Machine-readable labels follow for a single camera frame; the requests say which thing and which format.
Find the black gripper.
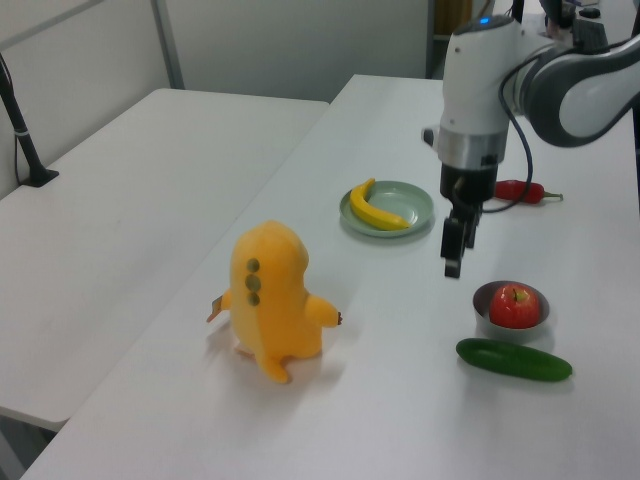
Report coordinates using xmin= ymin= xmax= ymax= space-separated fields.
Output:
xmin=439 ymin=163 xmax=499 ymax=279

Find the green cucumber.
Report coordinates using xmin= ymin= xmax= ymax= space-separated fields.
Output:
xmin=455 ymin=338 xmax=574 ymax=384

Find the small grey metal bowl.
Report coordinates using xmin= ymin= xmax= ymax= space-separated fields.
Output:
xmin=472 ymin=281 xmax=551 ymax=346

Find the pale green plate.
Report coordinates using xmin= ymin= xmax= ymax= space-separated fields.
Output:
xmin=339 ymin=179 xmax=435 ymax=238

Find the red chili pepper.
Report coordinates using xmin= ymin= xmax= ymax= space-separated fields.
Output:
xmin=494 ymin=179 xmax=564 ymax=205

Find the red apple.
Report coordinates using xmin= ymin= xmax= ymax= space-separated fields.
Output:
xmin=488 ymin=283 xmax=542 ymax=330

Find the yellow banana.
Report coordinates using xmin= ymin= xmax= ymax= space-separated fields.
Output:
xmin=349 ymin=177 xmax=412 ymax=232

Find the orange plush dinosaur toy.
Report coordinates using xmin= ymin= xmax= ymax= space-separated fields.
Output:
xmin=205 ymin=219 xmax=345 ymax=385

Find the wooden cabinet panel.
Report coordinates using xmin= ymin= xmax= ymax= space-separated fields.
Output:
xmin=433 ymin=0 xmax=474 ymax=39

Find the black computer keyboard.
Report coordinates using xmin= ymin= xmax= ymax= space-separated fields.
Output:
xmin=572 ymin=19 xmax=610 ymax=50

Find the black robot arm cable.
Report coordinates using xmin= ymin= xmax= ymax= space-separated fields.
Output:
xmin=482 ymin=47 xmax=559 ymax=215

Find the black camera stand pole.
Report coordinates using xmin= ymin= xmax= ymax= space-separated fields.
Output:
xmin=0 ymin=52 xmax=60 ymax=189

